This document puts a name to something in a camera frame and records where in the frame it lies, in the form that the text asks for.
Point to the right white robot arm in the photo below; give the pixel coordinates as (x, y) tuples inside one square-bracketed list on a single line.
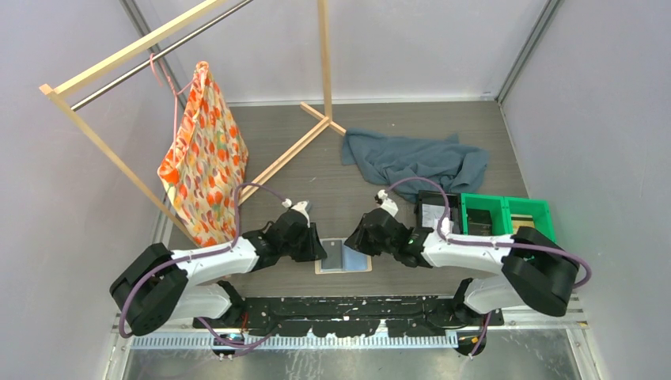
[(525, 268)]

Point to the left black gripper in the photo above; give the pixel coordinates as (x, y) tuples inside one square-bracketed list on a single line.
[(314, 249)]

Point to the metal hanging rod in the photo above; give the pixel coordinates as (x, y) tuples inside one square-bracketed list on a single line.
[(160, 55)]

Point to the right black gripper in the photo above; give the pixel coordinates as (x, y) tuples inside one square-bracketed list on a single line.
[(359, 238)]

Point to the green plastic bin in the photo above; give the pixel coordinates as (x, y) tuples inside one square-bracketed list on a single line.
[(485, 215)]

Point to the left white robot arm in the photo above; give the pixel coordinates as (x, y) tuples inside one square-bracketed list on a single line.
[(161, 285)]

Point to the orange floral fabric bag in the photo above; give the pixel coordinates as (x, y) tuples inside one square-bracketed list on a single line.
[(205, 162)]

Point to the blue grey cloth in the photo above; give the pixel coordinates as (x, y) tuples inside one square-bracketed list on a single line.
[(385, 160)]

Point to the black VIP credit card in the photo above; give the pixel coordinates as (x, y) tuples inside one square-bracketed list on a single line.
[(333, 262)]

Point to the black tray with cards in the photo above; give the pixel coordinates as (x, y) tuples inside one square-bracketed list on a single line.
[(430, 205)]

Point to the beige leather card holder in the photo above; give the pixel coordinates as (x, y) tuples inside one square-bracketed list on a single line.
[(353, 261)]

